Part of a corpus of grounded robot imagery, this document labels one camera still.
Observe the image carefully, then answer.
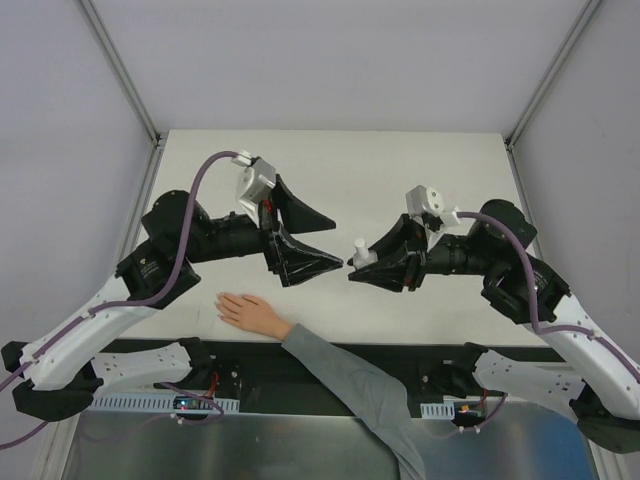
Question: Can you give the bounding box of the clear nail polish bottle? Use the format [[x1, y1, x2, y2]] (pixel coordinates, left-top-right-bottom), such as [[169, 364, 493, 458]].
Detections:
[[351, 238, 378, 270]]

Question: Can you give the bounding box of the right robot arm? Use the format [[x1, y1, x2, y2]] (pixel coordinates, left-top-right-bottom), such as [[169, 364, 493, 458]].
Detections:
[[348, 199, 639, 454]]

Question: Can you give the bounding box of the grey sleeved forearm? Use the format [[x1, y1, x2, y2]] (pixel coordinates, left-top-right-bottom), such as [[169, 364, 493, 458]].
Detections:
[[282, 324, 427, 479]]

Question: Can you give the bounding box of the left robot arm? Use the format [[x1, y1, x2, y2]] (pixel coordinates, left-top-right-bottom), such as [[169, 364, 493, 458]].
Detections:
[[1, 173, 343, 422]]

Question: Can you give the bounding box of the person's hand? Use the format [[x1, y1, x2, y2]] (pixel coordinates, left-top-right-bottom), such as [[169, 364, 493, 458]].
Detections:
[[215, 293, 293, 342]]

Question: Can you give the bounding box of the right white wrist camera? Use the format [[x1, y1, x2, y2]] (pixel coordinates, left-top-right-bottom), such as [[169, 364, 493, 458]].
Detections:
[[405, 185, 460, 234]]

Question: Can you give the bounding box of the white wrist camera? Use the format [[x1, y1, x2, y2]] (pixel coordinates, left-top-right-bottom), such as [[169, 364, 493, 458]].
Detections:
[[405, 185, 460, 234], [232, 151, 277, 227]]

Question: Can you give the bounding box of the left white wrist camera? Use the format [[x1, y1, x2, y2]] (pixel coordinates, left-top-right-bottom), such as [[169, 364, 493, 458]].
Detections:
[[232, 151, 277, 227]]

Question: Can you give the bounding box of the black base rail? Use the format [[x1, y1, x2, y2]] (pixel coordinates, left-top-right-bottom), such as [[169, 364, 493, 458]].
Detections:
[[124, 339, 561, 416]]

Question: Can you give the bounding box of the right white cable duct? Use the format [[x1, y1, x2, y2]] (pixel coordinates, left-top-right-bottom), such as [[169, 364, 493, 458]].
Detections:
[[420, 401, 456, 421]]

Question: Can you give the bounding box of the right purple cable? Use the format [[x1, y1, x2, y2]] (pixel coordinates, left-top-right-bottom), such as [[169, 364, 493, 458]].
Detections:
[[457, 211, 640, 386]]

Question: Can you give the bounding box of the right aluminium frame post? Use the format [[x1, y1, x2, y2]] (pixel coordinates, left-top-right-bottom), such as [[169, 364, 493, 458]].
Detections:
[[505, 0, 606, 152]]

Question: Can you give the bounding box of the aluminium frame post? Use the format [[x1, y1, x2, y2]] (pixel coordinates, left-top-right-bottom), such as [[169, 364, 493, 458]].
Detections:
[[505, 0, 606, 152], [76, 0, 161, 144]]

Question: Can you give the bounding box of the left aluminium frame post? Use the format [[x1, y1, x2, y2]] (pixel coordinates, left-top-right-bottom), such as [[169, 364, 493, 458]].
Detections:
[[76, 0, 161, 144]]

